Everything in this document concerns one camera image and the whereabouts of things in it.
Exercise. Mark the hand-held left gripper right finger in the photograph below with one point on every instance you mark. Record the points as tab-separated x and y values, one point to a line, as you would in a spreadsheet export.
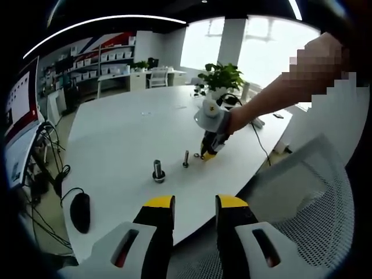
235	229

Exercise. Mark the grey mesh office chair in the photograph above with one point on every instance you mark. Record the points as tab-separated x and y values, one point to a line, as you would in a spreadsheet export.
305	209

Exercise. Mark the small green potted plant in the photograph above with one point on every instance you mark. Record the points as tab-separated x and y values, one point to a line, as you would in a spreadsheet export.
141	65

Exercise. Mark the large threaded steel stud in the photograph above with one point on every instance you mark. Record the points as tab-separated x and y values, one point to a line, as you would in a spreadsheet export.
157	167

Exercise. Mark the small threaded steel stud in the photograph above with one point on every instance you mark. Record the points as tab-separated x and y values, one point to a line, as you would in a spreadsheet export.
186	158

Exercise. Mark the black computer mouse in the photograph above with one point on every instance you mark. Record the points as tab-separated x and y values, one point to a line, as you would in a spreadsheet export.
80	213

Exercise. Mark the long ceiling light strip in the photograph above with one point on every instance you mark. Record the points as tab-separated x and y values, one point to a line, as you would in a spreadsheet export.
101	19

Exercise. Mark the small black device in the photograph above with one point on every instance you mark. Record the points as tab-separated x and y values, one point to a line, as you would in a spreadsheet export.
278	115

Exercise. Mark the computer monitor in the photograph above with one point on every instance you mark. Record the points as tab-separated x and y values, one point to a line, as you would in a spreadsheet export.
21	96

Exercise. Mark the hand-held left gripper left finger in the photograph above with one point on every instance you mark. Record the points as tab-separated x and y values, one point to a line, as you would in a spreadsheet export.
154	232

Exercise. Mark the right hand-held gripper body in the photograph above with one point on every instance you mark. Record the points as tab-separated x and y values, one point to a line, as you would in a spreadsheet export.
210	119

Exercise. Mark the large green potted plant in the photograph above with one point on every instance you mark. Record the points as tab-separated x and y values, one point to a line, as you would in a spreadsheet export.
223	77

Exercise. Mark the white slatted chair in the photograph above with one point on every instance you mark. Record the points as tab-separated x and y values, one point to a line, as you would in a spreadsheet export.
158	78

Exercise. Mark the black background monitor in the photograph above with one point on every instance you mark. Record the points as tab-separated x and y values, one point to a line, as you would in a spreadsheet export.
64	64
153	62

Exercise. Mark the white background desk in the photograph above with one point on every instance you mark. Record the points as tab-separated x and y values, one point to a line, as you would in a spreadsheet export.
136	80

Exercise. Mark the shelf with white bins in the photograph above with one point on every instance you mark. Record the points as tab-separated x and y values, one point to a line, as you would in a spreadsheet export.
110	55

